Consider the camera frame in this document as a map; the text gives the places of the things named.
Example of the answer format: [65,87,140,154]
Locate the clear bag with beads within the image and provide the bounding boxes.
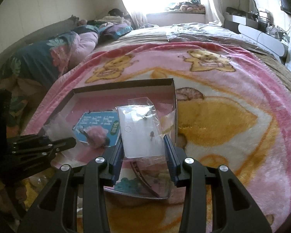
[43,114,74,141]

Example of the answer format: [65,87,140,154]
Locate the pink pompom hair clip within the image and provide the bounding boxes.
[79,126,110,149]

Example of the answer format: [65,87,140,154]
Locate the earring card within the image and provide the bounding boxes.
[115,97,165,166]

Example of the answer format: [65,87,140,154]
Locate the dark floral quilt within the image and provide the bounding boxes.
[0,25,99,127]

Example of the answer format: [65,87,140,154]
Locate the shallow pink cardboard box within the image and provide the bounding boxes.
[44,78,177,199]

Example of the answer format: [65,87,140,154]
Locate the pink bear-print fleece blanket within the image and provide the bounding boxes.
[24,42,291,232]

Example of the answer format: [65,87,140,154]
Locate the blue label card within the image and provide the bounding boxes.
[72,111,120,149]

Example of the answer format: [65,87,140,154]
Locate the purple blue pillow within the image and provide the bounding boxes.
[99,23,133,41]

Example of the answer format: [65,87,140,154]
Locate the white bench at bed foot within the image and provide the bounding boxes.
[223,7,288,61]

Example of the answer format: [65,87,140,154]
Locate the clothes pile on windowsill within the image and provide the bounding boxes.
[169,0,205,14]

